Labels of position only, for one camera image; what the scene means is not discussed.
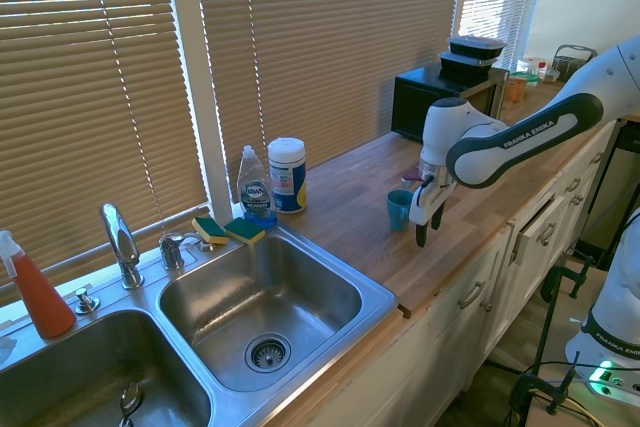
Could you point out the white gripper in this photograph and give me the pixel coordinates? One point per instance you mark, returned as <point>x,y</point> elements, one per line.
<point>425,202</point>

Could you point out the teal ceramic mug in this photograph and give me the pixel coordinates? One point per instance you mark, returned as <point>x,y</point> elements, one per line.
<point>397,214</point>

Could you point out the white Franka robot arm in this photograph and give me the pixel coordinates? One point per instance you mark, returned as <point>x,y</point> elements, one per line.
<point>525,142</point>

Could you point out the stainless steel double sink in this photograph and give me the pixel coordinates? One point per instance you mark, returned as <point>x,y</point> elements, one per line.
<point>280,287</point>

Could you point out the metal sink drain strainer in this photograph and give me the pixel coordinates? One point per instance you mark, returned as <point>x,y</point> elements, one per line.
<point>267,352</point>

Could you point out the small chrome sink knob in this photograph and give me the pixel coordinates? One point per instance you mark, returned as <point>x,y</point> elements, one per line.
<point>86,303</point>

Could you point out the small maroon flat object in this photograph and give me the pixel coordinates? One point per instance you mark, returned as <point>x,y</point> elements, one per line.
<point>411,176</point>

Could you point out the white kitchen cabinets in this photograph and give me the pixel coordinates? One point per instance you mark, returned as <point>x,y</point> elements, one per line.
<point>475,307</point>

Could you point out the black microwave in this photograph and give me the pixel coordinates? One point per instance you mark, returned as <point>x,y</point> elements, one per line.
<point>425,102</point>

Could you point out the black metal clamp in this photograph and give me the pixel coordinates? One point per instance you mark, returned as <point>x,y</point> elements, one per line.
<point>537,387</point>
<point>565,277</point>

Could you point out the white wipes canister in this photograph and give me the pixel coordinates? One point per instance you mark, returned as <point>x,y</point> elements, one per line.
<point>287,177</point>

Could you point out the orange cardboard box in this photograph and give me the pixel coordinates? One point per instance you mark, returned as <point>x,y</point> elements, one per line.
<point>516,89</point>

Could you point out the black plastic food container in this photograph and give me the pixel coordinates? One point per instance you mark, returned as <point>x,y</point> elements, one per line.
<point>475,46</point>
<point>465,67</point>

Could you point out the Dawn dish soap bottle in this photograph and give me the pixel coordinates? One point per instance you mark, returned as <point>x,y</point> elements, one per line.
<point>256,192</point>

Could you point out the yellow green sponge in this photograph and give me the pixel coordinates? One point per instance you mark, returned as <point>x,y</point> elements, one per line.
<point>210,231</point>
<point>245,231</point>

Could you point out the clear container green lid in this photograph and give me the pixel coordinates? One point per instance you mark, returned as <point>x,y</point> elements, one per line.
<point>531,69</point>

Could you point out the black kitchen appliance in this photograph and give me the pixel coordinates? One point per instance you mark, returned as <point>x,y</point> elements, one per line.
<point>617,187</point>

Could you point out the wide tan window blind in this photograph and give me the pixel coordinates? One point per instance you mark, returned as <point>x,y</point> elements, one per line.
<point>325,47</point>
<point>75,97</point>

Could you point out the narrow tan window blind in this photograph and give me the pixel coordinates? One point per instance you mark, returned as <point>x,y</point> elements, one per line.
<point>500,2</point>

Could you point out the chrome kitchen faucet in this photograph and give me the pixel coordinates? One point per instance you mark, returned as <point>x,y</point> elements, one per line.
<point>122,247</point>

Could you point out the orange spray bottle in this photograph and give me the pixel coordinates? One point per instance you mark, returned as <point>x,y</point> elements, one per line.
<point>42,297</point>

